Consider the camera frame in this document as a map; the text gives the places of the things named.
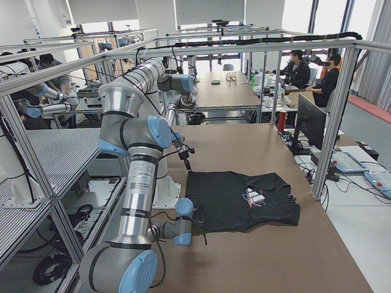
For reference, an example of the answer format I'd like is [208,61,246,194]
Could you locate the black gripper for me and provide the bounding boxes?
[192,204,208,246]
[178,150,191,171]

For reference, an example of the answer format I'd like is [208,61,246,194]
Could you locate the black t-shirt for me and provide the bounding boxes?
[185,171,300,232]

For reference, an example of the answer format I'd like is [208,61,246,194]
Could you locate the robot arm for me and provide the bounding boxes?
[158,74,196,171]
[79,57,194,292]

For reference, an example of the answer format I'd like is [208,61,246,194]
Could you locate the red cylinder can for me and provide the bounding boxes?
[277,111,287,132]

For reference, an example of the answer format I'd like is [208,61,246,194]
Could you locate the black computer monitor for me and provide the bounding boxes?
[290,94,326,155]

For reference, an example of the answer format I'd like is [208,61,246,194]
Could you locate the seated person in black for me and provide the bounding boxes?
[279,50,310,89]

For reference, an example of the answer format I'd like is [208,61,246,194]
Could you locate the aluminium frame work table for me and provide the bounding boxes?
[1,128,126,292]

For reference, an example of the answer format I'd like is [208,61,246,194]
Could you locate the aluminium frame post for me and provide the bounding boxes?
[312,47,360,201]

